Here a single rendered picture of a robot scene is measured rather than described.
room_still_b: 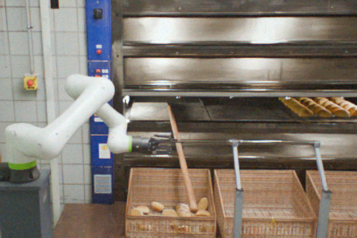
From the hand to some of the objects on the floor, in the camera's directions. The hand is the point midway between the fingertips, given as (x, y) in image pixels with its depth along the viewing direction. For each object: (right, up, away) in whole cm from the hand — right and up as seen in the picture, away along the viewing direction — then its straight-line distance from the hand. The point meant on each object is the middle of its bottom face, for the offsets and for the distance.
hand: (177, 144), depth 244 cm
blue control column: (-45, -76, +174) cm, 195 cm away
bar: (+27, -114, +34) cm, 122 cm away
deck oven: (+52, -76, +173) cm, 196 cm away
